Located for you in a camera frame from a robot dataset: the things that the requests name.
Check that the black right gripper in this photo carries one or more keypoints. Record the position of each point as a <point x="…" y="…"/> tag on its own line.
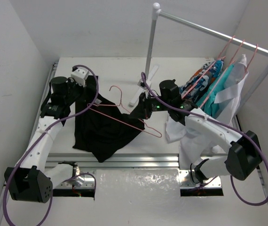
<point x="142" y="109"/>

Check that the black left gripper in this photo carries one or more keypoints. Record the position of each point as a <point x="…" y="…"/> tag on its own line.
<point x="87" y="85"/>

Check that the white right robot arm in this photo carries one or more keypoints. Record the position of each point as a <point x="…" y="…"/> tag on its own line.
<point x="242" y="149"/>

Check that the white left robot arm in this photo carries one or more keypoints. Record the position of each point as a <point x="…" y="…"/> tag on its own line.
<point x="31" y="181"/>

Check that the white shirt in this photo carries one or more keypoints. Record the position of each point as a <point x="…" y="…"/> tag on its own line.
<point x="222" y="106"/>

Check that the blue orange patterned shirt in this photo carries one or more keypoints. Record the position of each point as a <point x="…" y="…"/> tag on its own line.
<point x="203" y="78"/>

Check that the pink hanger under patterned shirt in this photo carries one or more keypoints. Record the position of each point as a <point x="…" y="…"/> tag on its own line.
<point x="220" y="56"/>

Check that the pink hanger under teal shirt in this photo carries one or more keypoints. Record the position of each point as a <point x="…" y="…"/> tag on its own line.
<point x="220" y="77"/>

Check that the pink hanger under white shirt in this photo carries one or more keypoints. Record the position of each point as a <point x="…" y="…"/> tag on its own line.
<point x="242" y="66"/>

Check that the white foam board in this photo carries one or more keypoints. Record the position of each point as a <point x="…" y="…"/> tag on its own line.
<point x="140" y="198"/>

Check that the white clothes rack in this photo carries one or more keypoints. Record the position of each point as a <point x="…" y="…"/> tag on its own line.
<point x="158" y="12"/>

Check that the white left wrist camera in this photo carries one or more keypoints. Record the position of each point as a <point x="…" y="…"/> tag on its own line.
<point x="80" y="75"/>

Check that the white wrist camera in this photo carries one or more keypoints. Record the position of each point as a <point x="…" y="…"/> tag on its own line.
<point x="80" y="75"/>
<point x="144" y="84"/>

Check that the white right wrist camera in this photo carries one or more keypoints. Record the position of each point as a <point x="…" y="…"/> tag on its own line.
<point x="144" y="84"/>

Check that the aluminium rail frame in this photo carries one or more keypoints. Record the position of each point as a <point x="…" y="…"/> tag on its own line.
<point x="112" y="165"/>

